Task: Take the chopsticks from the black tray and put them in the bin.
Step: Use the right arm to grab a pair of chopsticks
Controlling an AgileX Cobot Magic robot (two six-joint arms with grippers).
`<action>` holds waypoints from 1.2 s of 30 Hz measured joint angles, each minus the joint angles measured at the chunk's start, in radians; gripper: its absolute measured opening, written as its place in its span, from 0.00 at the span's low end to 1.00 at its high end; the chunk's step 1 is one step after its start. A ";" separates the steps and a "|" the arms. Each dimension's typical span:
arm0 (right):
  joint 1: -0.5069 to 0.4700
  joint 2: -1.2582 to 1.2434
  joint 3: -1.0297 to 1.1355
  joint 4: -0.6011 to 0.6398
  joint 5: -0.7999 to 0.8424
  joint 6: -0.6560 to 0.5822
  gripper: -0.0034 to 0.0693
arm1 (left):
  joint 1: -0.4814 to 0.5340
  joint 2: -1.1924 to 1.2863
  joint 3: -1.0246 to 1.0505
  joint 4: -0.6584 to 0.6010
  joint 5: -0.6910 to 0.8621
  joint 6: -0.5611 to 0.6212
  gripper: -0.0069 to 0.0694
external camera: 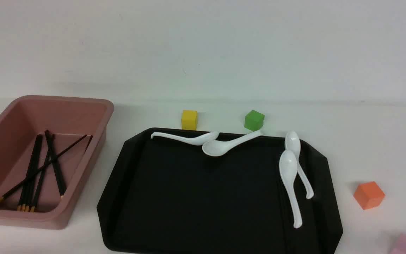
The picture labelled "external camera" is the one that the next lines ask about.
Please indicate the long diagonal black chopstick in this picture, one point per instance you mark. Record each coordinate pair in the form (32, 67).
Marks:
(41, 169)

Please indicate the green cube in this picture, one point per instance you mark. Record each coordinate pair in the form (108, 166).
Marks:
(254, 120)

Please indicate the pink plastic bin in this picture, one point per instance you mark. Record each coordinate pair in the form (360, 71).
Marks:
(68, 119)

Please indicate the black plastic tray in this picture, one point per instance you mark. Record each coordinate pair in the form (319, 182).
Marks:
(168, 197)

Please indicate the orange cube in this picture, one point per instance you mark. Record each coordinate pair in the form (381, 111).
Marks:
(369, 195)

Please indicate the yellow cube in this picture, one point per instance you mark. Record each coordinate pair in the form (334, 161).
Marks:
(189, 120)

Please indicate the white spoon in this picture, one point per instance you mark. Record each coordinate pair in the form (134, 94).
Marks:
(288, 172)
(292, 143)
(194, 141)
(216, 148)

